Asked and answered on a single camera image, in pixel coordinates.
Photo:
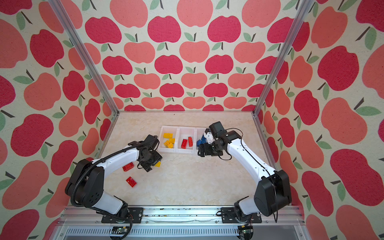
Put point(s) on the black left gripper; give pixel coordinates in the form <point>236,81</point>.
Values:
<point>158,158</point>

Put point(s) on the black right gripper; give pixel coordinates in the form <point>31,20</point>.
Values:
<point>204,147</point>

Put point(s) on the white bin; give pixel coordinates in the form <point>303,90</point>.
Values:
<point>184,133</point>
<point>199,134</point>
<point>168,129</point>

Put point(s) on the yellow round printed brick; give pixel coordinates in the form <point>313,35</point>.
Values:
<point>169,144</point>

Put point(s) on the red long brick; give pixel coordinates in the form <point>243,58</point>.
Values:
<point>190,141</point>

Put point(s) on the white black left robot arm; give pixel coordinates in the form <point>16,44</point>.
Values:
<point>86,185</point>

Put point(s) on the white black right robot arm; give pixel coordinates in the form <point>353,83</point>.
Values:
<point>273,190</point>

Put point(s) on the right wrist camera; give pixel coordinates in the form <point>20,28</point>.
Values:
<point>213,132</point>

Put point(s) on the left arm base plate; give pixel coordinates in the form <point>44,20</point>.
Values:
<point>132,215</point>

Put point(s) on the aluminium front rail frame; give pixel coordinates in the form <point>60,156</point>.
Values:
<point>180,223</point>

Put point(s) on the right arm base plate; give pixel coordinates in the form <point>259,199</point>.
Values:
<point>230,215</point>

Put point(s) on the right aluminium corner post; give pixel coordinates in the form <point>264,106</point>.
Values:
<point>298,21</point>

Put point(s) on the aluminium corner post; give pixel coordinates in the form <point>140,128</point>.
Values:
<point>298,21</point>
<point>70,29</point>

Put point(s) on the left aluminium corner post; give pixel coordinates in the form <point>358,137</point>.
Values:
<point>70,29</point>

